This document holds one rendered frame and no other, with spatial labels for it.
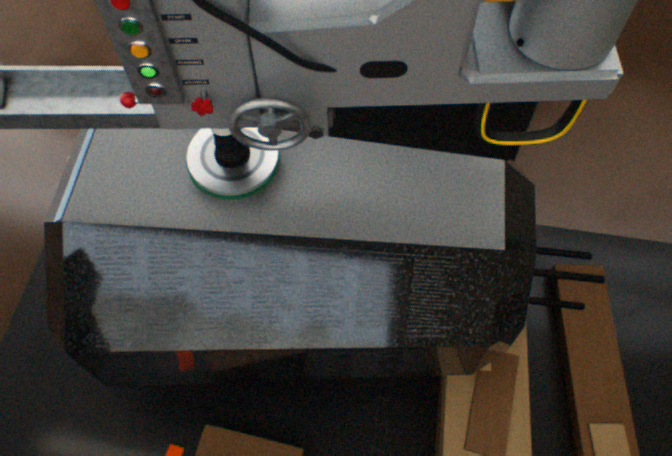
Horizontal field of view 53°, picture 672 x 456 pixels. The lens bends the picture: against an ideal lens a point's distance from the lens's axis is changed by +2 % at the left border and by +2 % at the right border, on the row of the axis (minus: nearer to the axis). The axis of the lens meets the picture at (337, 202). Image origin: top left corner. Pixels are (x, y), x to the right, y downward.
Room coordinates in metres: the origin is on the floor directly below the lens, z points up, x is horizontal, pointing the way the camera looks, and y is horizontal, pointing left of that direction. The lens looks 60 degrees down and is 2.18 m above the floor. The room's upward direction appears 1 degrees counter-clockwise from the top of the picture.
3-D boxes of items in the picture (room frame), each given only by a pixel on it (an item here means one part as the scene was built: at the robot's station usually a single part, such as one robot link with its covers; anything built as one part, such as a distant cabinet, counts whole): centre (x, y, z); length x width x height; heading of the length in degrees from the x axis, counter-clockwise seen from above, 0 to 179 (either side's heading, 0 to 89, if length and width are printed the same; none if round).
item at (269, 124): (0.75, 0.12, 1.19); 0.15 x 0.10 x 0.15; 91
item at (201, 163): (0.87, 0.24, 0.87); 0.21 x 0.21 x 0.01
